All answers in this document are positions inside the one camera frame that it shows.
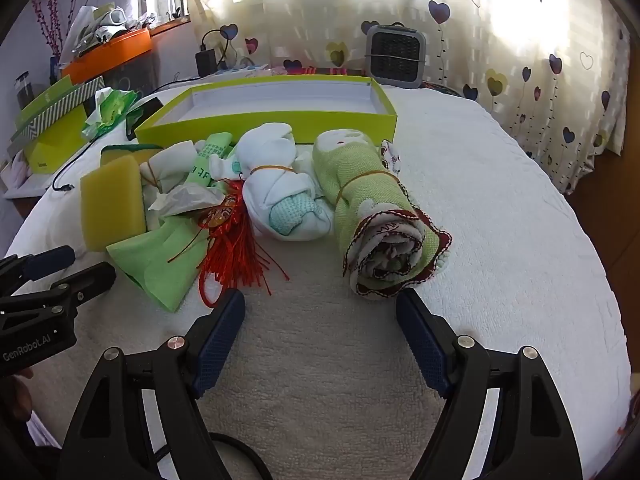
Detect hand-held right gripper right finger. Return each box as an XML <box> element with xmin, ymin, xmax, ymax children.
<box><xmin>395</xmin><ymin>290</ymin><xmax>583</xmax><ymax>480</ymax></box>

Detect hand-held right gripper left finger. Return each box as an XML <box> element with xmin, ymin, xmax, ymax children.
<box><xmin>60</xmin><ymin>287</ymin><xmax>273</xmax><ymax>480</ymax></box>

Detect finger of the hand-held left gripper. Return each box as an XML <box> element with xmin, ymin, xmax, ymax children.
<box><xmin>0</xmin><ymin>246</ymin><xmax>76</xmax><ymax>295</ymax></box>
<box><xmin>50</xmin><ymin>262</ymin><xmax>117</xmax><ymax>311</ymax></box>

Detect light green cloth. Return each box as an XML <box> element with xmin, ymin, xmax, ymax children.
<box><xmin>106</xmin><ymin>131</ymin><xmax>236</xmax><ymax>313</ymax></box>

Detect yellow sponge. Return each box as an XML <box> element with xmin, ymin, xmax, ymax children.
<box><xmin>80</xmin><ymin>155</ymin><xmax>149</xmax><ymax>253</ymax></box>

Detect red tassel knot ornament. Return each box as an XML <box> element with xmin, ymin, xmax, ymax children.
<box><xmin>167</xmin><ymin>180</ymin><xmax>292</xmax><ymax>307</ymax></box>

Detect translucent white sachet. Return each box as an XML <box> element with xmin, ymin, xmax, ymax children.
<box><xmin>147</xmin><ymin>181</ymin><xmax>231</xmax><ymax>218</ymax></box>

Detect green scouring pad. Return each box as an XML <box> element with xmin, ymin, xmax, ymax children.
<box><xmin>100</xmin><ymin>144</ymin><xmax>162</xmax><ymax>167</ymax></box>

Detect white sock bundle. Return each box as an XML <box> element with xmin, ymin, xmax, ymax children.
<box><xmin>139</xmin><ymin>140</ymin><xmax>198</xmax><ymax>196</ymax></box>
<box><xmin>209</xmin><ymin>122</ymin><xmax>335</xmax><ymax>241</ymax></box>

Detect lime green shallow box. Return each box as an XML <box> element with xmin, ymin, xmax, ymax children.
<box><xmin>135</xmin><ymin>75</ymin><xmax>398</xmax><ymax>150</ymax></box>

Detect person's left hand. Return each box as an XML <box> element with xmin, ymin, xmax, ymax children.
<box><xmin>0</xmin><ymin>369</ymin><xmax>35</xmax><ymax>423</ymax></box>

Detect plain lime green box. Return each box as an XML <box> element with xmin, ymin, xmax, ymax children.
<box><xmin>25</xmin><ymin>112</ymin><xmax>100</xmax><ymax>176</ymax></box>

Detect green patterned gift box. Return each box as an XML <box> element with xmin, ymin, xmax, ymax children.
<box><xmin>10</xmin><ymin>75</ymin><xmax>106</xmax><ymax>150</ymax></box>

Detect green wet wipes pack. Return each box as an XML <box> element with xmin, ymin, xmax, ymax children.
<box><xmin>81</xmin><ymin>87</ymin><xmax>140</xmax><ymax>142</ymax></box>

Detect black smartphone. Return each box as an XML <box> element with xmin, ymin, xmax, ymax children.
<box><xmin>125</xmin><ymin>97</ymin><xmax>165</xmax><ymax>141</ymax></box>

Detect orange shelf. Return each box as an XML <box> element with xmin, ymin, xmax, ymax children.
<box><xmin>60</xmin><ymin>19</ymin><xmax>192</xmax><ymax>86</ymax></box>

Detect pile of white clutter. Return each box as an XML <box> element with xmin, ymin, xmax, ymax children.
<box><xmin>60</xmin><ymin>4</ymin><xmax>151</xmax><ymax>58</ymax></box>

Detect pink flower branches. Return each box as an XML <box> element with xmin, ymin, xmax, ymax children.
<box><xmin>31</xmin><ymin>0</ymin><xmax>108</xmax><ymax>56</ymax></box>

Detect black power adapter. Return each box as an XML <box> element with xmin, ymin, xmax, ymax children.
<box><xmin>195</xmin><ymin>30</ymin><xmax>238</xmax><ymax>77</ymax></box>

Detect white power strip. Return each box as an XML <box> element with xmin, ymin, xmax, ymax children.
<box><xmin>220</xmin><ymin>57</ymin><xmax>271</xmax><ymax>74</ymax></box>

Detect grey small heater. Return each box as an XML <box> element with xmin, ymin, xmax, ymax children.
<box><xmin>366</xmin><ymin>24</ymin><xmax>427</xmax><ymax>87</ymax></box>

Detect black charging cable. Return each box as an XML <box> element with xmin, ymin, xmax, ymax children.
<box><xmin>52</xmin><ymin>137</ymin><xmax>101</xmax><ymax>193</ymax></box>

